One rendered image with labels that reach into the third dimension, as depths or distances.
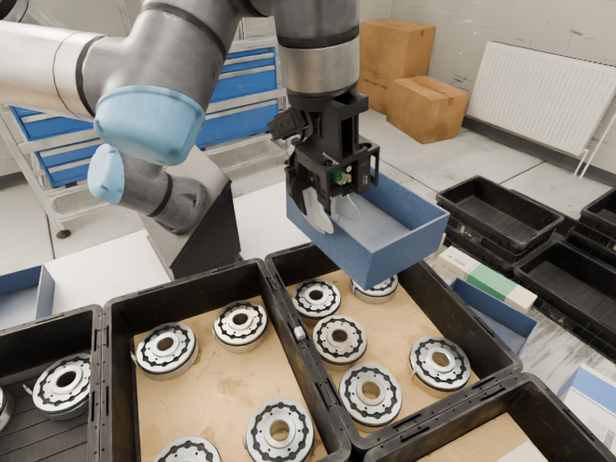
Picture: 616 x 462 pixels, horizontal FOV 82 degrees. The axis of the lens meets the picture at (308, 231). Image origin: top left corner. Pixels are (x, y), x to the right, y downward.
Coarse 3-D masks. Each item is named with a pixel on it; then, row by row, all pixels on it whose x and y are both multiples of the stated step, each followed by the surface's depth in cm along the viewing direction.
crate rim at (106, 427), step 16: (208, 272) 69; (224, 272) 70; (160, 288) 66; (272, 288) 67; (112, 304) 63; (112, 320) 61; (288, 320) 61; (112, 336) 59; (112, 352) 56; (304, 352) 56; (112, 368) 54; (304, 368) 54; (112, 384) 52; (320, 384) 52; (112, 400) 50; (320, 400) 50; (112, 416) 49; (336, 416) 48; (112, 432) 47; (336, 432) 47; (112, 448) 46
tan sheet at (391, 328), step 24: (288, 288) 79; (360, 312) 74; (384, 312) 74; (408, 312) 74; (384, 336) 70; (408, 336) 70; (384, 360) 66; (336, 384) 62; (408, 384) 62; (408, 408) 59; (360, 432) 56
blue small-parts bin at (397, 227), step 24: (384, 192) 59; (408, 192) 55; (288, 216) 59; (360, 216) 60; (384, 216) 60; (408, 216) 56; (432, 216) 52; (312, 240) 55; (336, 240) 49; (360, 240) 55; (384, 240) 55; (408, 240) 47; (432, 240) 51; (336, 264) 51; (360, 264) 46; (384, 264) 46; (408, 264) 50
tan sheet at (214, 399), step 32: (192, 320) 73; (224, 352) 67; (256, 352) 67; (160, 384) 62; (192, 384) 62; (224, 384) 62; (256, 384) 62; (288, 384) 62; (160, 416) 58; (192, 416) 58; (224, 416) 58; (160, 448) 54; (224, 448) 54; (320, 448) 54
